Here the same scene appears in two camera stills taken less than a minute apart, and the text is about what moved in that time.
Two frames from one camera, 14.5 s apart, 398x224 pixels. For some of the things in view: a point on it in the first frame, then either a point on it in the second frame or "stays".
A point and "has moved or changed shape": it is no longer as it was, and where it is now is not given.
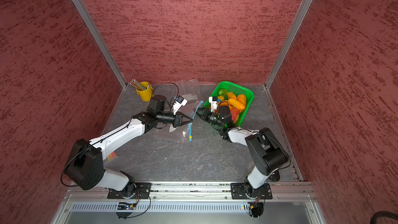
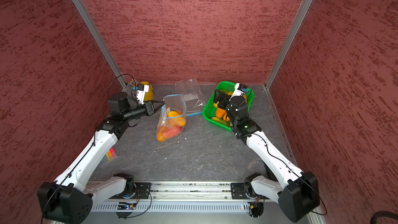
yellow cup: [145, 95] stays
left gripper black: [178, 121] -> [149, 107]
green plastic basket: [230, 86] stays
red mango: [234, 112] has moved or changed shape
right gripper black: [205, 114] -> [224, 98]
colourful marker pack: [111, 157] stays
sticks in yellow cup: [133, 82] stays
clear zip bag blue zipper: [184, 112] has moved or changed shape
